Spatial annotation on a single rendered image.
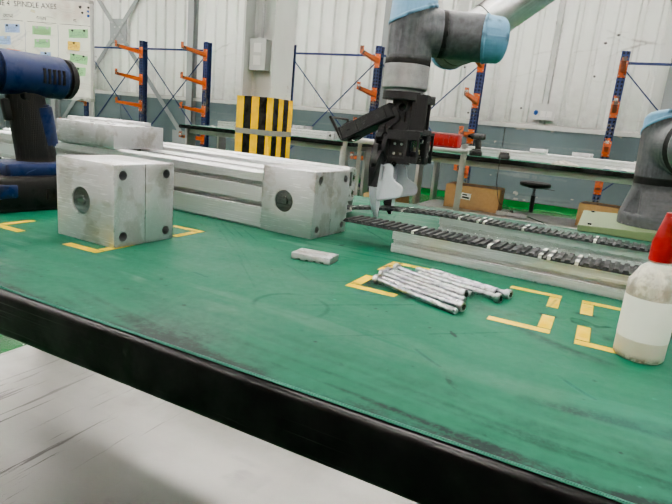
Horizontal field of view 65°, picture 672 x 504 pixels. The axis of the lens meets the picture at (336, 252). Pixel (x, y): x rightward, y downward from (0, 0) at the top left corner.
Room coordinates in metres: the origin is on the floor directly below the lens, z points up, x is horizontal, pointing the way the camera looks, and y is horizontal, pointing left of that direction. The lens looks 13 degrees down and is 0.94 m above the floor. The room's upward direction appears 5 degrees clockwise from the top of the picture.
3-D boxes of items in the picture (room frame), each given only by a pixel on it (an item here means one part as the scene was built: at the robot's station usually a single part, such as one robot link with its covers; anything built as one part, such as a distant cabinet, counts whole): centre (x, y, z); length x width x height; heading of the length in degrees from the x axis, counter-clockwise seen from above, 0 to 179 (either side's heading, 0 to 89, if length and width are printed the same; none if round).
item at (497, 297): (0.55, -0.13, 0.78); 0.11 x 0.01 x 0.01; 43
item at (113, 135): (1.01, 0.44, 0.87); 0.16 x 0.11 x 0.07; 61
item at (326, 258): (0.62, 0.02, 0.78); 0.05 x 0.03 x 0.01; 71
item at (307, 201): (0.81, 0.05, 0.83); 0.12 x 0.09 x 0.10; 151
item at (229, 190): (1.01, 0.44, 0.82); 0.80 x 0.10 x 0.09; 61
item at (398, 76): (0.94, -0.09, 1.02); 0.08 x 0.08 x 0.05
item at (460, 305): (0.51, -0.09, 0.78); 0.11 x 0.01 x 0.01; 42
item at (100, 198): (0.66, 0.27, 0.83); 0.11 x 0.10 x 0.10; 153
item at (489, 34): (0.96, -0.19, 1.10); 0.11 x 0.11 x 0.08; 3
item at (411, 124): (0.93, -0.10, 0.94); 0.09 x 0.08 x 0.12; 61
